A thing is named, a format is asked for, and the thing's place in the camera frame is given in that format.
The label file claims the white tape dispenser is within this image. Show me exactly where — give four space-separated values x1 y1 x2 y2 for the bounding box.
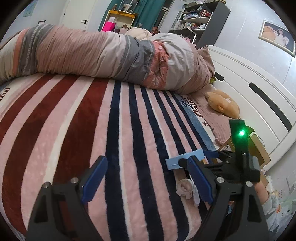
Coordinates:
176 178 200 207

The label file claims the light blue rectangular case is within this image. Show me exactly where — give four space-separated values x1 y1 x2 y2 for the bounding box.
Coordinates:
166 149 205 170

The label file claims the person's right forearm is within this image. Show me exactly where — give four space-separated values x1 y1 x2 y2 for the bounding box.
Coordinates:
253 182 290 240

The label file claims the pink ribbed pillow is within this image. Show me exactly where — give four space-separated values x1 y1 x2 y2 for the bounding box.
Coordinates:
189 84 233 147

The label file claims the brown cardboard box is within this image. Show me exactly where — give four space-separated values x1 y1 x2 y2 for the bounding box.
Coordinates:
218 132 271 169

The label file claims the tan plush toy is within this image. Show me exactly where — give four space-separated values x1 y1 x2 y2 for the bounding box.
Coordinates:
206 89 240 119

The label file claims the striped fleece blanket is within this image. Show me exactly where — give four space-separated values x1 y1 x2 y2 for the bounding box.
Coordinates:
1 74 215 240

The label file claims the white bed headboard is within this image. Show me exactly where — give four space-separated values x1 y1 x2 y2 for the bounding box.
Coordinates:
209 46 295 171

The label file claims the rolled striped pink duvet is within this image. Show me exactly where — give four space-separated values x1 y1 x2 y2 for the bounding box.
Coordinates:
1 24 215 94

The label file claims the dark bookshelf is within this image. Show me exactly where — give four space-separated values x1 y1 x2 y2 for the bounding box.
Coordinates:
169 1 230 49

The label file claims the pink gift bag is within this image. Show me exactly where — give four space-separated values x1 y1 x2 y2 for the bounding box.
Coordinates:
102 16 117 32

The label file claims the yellow shelf table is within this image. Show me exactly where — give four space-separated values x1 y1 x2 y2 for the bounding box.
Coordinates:
103 10 137 29

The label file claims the teal curtain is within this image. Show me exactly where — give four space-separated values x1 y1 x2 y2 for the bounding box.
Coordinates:
98 0 166 32

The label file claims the white door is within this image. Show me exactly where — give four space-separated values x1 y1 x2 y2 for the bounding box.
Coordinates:
60 0 96 30

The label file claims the framed wall photo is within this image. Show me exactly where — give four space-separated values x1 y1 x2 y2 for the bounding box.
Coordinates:
258 20 295 58

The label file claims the blue wall poster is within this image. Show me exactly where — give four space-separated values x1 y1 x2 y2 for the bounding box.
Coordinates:
23 0 38 17

